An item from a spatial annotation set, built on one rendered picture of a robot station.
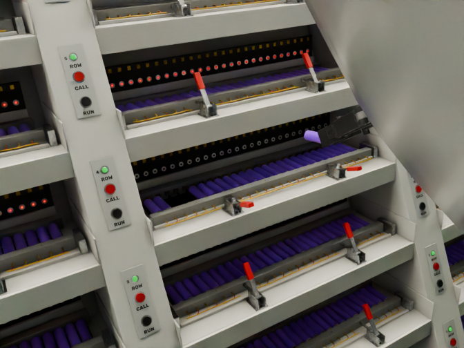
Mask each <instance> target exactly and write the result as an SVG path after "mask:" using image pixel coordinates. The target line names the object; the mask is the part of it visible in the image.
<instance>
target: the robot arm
mask: <svg viewBox="0 0 464 348"><path fill-rule="evenodd" d="M304 1H305V3H306V5H307V7H308V9H309V11H310V13H311V15H312V17H313V19H314V21H315V22H316V24H317V26H318V28H319V30H320V32H321V34H322V36H323V38H324V40H325V41H326V43H327V45H328V47H329V49H330V51H331V53H332V55H333V57H334V59H335V60H336V63H337V64H338V67H339V69H340V70H341V72H342V74H343V76H344V77H345V79H346V81H347V83H348V84H349V87H350V89H351V91H352V93H353V94H354V97H355V98H356V101H357V102H358V104H359V106H357V107H356V108H354V109H353V110H352V111H351V112H350V113H347V114H346V115H344V116H339V117H336V121H333V122H332V123H331V124H330V125H328V126H326V127H324V128H322V129H320V130H318V136H319V138H320V142H321V144H322V147H326V146H328V145H331V144H337V143H339V142H342V141H344V140H346V139H349V138H351V137H353V136H356V135H358V134H361V133H362V132H363V135H367V134H369V133H370V132H369V128H371V127H374V128H375V130H376V132H377V133H378V134H379V136H380V137H381V139H382V140H383V141H384V143H386V145H387V146H388V147H389V149H390V150H391V151H392V153H393V154H394V155H395V156H396V158H397V159H398V160H399V162H400V163H401V164H402V165H403V166H404V167H405V169H406V170H407V172H408V173H409V174H410V175H411V176H412V178H413V179H414V180H415V182H416V183H417V184H418V185H419V186H420V187H421V188H422V189H423V190H424V192H426V194H427V195H428V196H429V197H430V198H431V199H432V200H433V201H434V203H435V204H436V205H437V206H438V207H439V208H440V209H441V210H442V212H444V214H446V216H447V217H448V218H449V219H450V220H451V221H452V222H453V223H454V224H455V225H456V226H457V227H458V229H459V230H460V231H461V232H462V233H463V234H464V0H304ZM361 129H362V131H361Z"/></svg>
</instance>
